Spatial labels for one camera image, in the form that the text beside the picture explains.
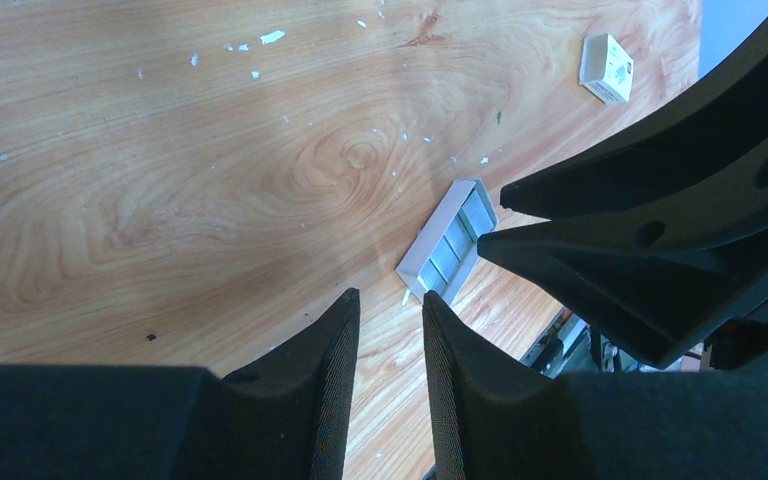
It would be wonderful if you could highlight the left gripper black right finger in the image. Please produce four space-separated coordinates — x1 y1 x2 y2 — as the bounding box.
422 292 768 479

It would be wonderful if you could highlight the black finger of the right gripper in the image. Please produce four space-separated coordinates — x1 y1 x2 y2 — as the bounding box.
478 138 768 367
500 17 768 220

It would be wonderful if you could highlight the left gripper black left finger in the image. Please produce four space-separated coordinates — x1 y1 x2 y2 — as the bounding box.
0 288 360 479

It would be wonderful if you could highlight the small white label card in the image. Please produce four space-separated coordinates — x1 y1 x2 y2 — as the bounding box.
578 33 634 105

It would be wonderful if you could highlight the grey staple block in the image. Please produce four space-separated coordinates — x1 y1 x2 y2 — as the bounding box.
395 178 499 304

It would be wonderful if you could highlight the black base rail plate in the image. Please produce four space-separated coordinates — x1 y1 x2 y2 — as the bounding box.
520 307 624 378

